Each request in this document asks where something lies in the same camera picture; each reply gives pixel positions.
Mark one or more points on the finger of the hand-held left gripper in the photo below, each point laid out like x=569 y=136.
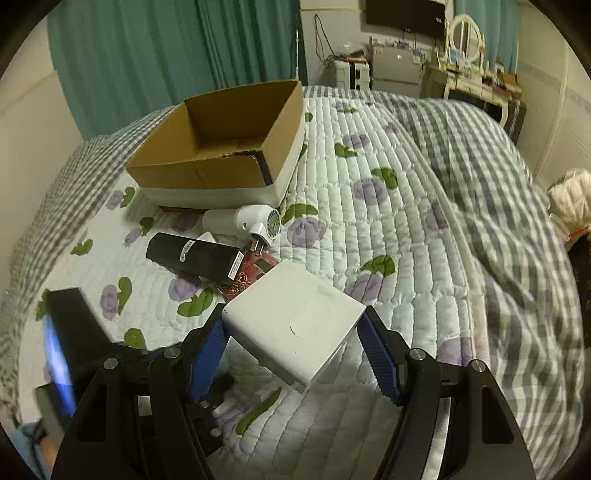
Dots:
x=210 y=445

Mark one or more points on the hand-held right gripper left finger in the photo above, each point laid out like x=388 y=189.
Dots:
x=207 y=357

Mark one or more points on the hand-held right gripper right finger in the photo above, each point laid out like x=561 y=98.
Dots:
x=379 y=360

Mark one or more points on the white square box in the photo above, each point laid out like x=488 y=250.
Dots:
x=295 y=318

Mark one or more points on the cardboard box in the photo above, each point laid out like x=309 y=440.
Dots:
x=221 y=173

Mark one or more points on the red patterned box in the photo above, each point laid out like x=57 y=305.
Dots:
x=244 y=279

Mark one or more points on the black cylindrical bottle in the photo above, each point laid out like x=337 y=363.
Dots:
x=194 y=253

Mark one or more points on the floral quilted bedspread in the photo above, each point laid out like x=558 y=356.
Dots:
x=378 y=221

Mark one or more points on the white hair dryer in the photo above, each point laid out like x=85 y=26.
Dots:
x=231 y=220

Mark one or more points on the grey plaid blanket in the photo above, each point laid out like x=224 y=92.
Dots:
x=508 y=258

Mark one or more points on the white vanity table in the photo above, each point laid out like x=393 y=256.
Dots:
x=471 y=87

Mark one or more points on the white small fridge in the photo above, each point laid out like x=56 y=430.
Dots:
x=397 y=69

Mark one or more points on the teal curtain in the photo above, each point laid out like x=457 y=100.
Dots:
x=161 y=50
x=489 y=23

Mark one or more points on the white oval vanity mirror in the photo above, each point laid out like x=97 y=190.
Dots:
x=466 y=39

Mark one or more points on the black wall television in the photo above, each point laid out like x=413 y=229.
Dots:
x=406 y=16

